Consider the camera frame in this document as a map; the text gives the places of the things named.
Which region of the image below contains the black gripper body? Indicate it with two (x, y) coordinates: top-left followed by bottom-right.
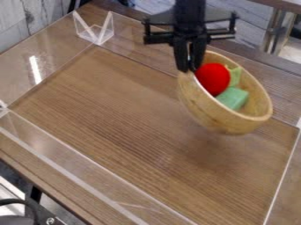
(140, 7), (238, 45)

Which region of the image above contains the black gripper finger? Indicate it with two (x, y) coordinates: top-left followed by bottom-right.
(190, 37), (207, 71)
(172, 39), (190, 72)

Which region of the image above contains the red plush fruit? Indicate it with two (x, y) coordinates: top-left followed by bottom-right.
(195, 62), (242, 97)

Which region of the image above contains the wooden bowl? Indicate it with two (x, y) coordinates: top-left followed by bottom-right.
(177, 50), (272, 135)

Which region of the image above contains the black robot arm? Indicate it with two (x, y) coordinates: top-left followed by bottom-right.
(140, 0), (238, 72)

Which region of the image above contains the green rectangular block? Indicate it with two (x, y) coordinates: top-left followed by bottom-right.
(216, 87), (248, 111)

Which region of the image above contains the metal stand in background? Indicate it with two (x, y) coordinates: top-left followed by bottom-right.
(260, 9), (297, 55)

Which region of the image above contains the black table leg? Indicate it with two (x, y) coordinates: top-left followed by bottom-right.
(29, 185), (42, 203)

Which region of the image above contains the clear acrylic corner bracket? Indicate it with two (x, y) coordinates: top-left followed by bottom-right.
(72, 11), (113, 46)

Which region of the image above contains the clear acrylic front wall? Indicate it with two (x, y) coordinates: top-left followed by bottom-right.
(0, 101), (198, 225)

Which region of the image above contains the black cable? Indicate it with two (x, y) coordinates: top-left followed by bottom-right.
(0, 199), (44, 225)

